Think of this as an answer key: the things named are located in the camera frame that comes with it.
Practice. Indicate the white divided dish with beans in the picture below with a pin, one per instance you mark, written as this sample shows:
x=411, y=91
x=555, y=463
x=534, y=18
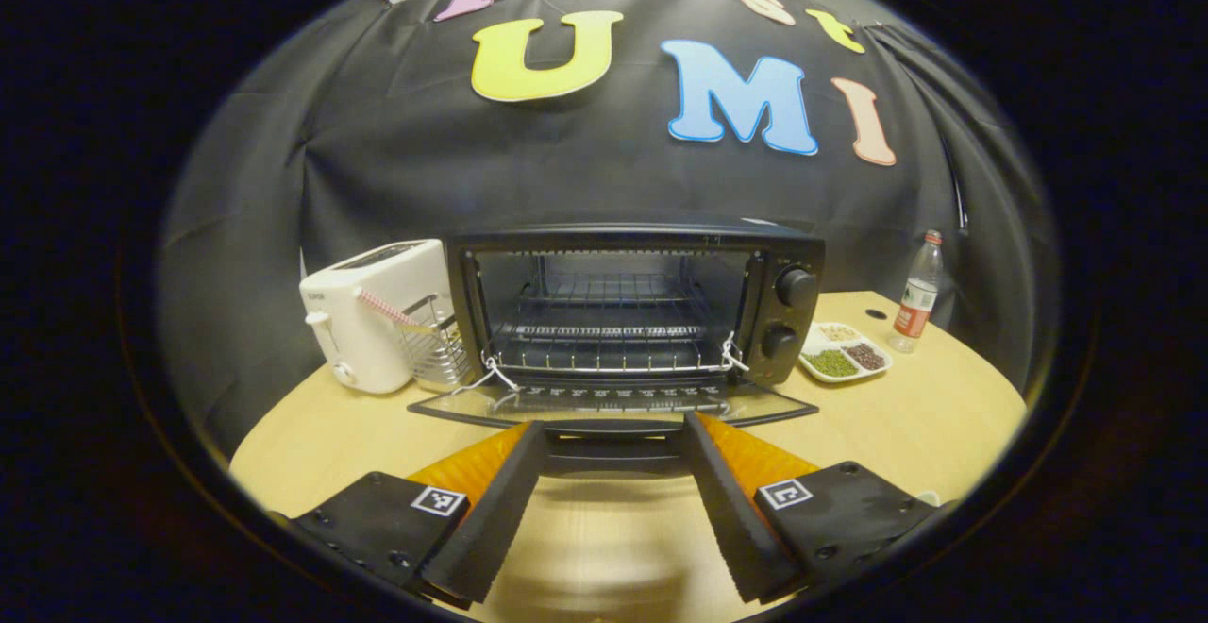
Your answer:
x=845, y=359

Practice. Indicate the white toaster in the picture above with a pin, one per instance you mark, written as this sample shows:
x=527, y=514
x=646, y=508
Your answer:
x=363, y=321

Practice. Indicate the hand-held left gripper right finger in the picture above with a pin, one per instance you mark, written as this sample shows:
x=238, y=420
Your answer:
x=736, y=519

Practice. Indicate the black electric oven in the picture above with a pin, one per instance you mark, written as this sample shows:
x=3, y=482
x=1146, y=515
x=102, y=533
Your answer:
x=793, y=264

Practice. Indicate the red checkered strip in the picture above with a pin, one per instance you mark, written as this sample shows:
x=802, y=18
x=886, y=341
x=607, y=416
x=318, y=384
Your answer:
x=387, y=308

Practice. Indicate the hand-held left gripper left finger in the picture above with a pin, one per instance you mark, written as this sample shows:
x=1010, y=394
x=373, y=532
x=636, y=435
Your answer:
x=491, y=519

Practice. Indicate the plastic bottle with red label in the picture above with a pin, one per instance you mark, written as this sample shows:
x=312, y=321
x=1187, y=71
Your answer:
x=915, y=307

